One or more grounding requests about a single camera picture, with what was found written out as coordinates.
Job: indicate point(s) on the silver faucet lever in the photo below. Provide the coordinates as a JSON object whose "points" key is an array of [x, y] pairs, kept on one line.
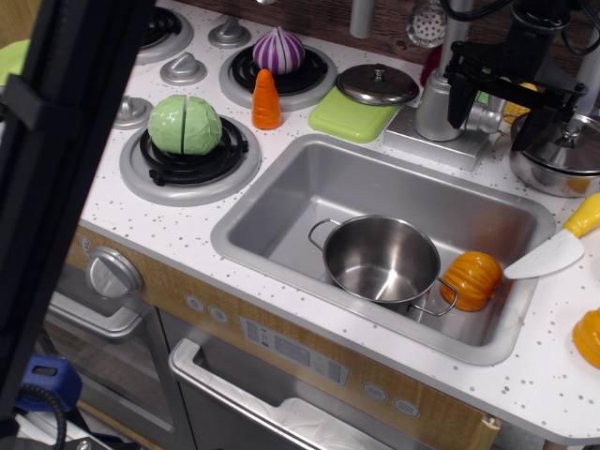
{"points": [[486, 117]]}

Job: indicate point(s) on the steel pot lid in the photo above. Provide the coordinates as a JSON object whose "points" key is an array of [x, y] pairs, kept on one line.
{"points": [[377, 85]]}

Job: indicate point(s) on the silver oven dial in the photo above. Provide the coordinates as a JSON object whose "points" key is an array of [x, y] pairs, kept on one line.
{"points": [[110, 274]]}

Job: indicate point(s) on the silver dishwasher handle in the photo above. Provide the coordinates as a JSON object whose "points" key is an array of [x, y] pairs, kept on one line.
{"points": [[228, 417]]}

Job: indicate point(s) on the back left stove burner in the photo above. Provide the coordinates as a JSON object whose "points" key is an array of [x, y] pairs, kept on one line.
{"points": [[167, 34]]}

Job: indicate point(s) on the back right stove burner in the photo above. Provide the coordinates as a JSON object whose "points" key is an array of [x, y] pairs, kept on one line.
{"points": [[297, 90]]}

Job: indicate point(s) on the silver hanging utensil handle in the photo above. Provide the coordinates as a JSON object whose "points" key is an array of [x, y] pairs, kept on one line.
{"points": [[361, 18]]}

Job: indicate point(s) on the silver stove knob middle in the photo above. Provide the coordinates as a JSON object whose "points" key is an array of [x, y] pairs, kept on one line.
{"points": [[185, 69]]}

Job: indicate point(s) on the green toy cabbage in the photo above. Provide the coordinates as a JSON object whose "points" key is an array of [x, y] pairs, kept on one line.
{"points": [[184, 125]]}

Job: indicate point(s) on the silver slotted spoon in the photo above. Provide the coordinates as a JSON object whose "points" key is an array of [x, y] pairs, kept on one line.
{"points": [[426, 24]]}

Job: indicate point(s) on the green cutting board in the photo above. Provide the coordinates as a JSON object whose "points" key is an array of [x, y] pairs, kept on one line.
{"points": [[339, 116]]}

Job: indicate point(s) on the silver stove knob top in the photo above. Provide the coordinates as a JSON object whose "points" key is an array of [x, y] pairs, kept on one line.
{"points": [[229, 35]]}

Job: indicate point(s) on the orange toy carrot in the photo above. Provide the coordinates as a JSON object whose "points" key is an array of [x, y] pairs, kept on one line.
{"points": [[266, 112]]}

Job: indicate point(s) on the black camera mount frame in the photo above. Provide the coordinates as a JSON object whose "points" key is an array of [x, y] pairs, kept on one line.
{"points": [[61, 109]]}

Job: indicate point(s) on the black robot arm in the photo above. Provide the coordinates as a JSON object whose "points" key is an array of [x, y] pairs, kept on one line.
{"points": [[535, 24]]}

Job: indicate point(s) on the silver toy faucet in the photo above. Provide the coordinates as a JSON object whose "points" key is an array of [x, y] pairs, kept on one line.
{"points": [[424, 130]]}

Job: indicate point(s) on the yellow toy corn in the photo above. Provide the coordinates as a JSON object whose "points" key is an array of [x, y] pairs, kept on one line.
{"points": [[512, 110]]}

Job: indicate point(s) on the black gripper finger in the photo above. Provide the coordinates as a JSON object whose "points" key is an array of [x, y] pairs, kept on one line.
{"points": [[530, 126], [461, 99]]}

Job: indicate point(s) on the stove burner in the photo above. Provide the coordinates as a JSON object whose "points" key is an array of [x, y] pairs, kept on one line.
{"points": [[297, 90], [167, 34], [191, 180]]}

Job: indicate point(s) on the purple toy onion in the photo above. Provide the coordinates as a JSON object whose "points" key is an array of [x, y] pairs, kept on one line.
{"points": [[279, 51]]}

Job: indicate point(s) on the silver stove knob left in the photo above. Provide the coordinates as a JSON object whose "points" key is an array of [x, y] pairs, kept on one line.
{"points": [[133, 113]]}

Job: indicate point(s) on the silver stove knob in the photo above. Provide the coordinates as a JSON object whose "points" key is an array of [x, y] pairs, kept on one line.
{"points": [[185, 69], [133, 113], [229, 35]]}

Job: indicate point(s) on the blue plastic clamp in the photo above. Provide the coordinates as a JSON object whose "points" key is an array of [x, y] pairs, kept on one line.
{"points": [[49, 375]]}

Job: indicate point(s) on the yellow handled toy knife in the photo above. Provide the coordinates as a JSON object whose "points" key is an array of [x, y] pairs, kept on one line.
{"points": [[562, 249]]}

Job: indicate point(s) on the grey sink basin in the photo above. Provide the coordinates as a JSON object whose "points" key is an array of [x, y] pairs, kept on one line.
{"points": [[277, 225]]}

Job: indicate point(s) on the orange toy pumpkin half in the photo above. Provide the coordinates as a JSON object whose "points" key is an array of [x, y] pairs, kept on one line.
{"points": [[475, 276]]}

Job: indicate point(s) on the yellow toy pumpkin half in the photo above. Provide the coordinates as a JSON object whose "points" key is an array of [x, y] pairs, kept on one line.
{"points": [[586, 337]]}

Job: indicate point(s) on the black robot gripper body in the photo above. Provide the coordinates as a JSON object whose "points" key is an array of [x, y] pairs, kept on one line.
{"points": [[499, 69]]}

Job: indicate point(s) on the steel pot in sink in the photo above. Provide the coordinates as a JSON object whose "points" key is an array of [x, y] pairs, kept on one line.
{"points": [[381, 259]]}

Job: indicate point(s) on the steel pot with lid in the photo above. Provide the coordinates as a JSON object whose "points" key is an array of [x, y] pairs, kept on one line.
{"points": [[563, 160]]}

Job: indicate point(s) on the silver oven door handle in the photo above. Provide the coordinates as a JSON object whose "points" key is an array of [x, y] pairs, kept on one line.
{"points": [[122, 325]]}

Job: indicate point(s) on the front stove burner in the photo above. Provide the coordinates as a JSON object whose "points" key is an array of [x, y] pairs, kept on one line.
{"points": [[191, 180]]}

